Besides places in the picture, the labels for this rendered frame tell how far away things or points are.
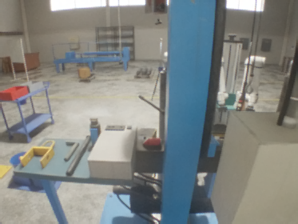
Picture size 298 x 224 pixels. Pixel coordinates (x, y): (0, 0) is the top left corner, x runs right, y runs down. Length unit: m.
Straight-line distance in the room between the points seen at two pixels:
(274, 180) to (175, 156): 0.57
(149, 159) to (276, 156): 0.93
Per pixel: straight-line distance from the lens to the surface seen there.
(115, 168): 1.02
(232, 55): 3.19
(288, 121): 0.59
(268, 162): 0.51
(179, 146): 0.96
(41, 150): 1.39
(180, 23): 0.80
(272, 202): 0.64
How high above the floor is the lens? 1.80
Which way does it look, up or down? 23 degrees down
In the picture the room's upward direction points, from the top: straight up
